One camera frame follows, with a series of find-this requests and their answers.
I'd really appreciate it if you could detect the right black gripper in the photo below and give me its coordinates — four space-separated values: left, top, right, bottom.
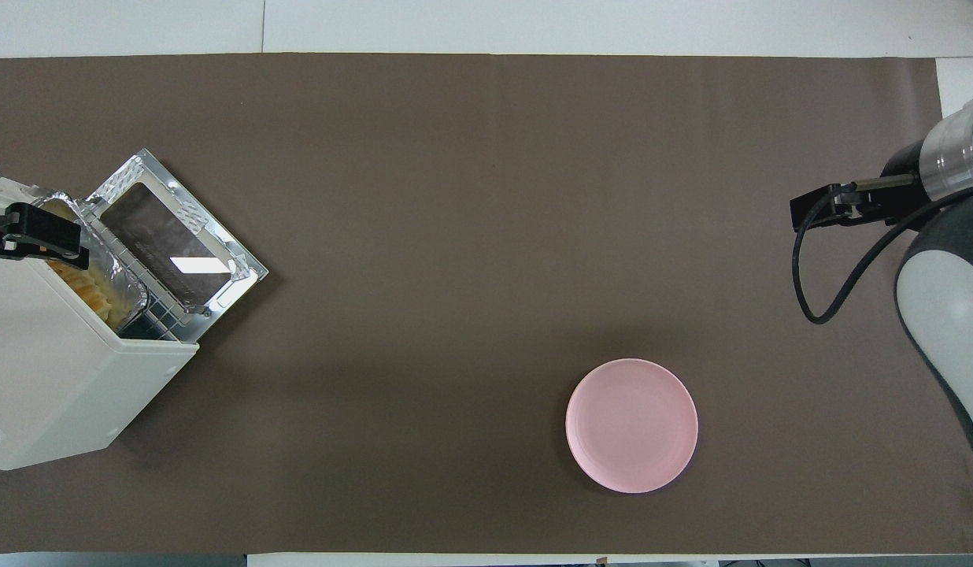
790 140 932 233

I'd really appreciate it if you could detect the sliced golden bread loaf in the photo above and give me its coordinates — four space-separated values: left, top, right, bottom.
42 201 113 322

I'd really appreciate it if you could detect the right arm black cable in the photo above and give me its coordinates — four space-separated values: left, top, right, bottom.
794 175 973 325

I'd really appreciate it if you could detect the pink round plate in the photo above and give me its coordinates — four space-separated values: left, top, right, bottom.
565 358 699 495

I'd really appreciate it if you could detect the brown table mat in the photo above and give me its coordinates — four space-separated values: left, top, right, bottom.
0 53 973 556

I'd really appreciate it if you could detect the aluminium foil tray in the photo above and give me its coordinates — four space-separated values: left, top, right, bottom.
34 193 150 332

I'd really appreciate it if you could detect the glass oven door, metal frame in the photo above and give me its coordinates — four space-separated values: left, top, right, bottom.
85 148 269 343

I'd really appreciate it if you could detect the cream toaster oven body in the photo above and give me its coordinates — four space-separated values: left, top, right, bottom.
0 165 200 472

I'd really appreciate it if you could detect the wire oven rack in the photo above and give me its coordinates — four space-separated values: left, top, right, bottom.
101 228 184 342

